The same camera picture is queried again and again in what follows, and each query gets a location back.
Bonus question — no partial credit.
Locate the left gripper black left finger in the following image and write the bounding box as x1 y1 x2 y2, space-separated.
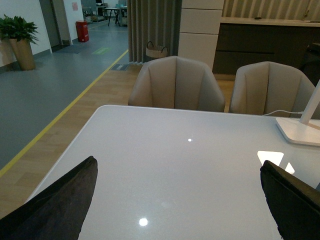
0 156 98 240

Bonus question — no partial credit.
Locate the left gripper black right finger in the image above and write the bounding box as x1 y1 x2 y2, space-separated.
260 160 320 240

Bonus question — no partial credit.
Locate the white desk lamp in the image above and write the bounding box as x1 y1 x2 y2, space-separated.
275 82 320 147

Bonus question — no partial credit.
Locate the right beige chair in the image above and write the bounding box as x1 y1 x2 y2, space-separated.
229 61 315 118

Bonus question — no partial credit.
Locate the beige chair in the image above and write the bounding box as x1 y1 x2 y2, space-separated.
128 56 226 112
229 61 315 118

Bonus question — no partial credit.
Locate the dark kitchen counter cabinet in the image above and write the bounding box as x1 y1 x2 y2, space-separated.
212 23 320 75

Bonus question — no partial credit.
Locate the left beige chair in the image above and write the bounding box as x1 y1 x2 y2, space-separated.
128 56 226 112

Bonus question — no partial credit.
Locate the green potted plant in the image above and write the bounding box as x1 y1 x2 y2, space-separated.
0 14 38 71

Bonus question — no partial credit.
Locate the red cabinet box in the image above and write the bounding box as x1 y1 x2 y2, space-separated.
75 20 89 43

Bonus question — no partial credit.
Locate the white pillar cabinet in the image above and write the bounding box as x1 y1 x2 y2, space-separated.
178 0 224 69

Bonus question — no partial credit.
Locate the background desk with chairs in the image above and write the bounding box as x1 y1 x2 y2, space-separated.
81 0 128 26

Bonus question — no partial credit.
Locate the gray curtain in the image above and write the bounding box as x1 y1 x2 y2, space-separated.
127 0 182 63

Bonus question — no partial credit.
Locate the white lamp cable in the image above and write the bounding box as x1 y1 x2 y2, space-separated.
262 110 305 117

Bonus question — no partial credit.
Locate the woven basket with handles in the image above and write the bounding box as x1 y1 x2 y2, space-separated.
145 41 169 62

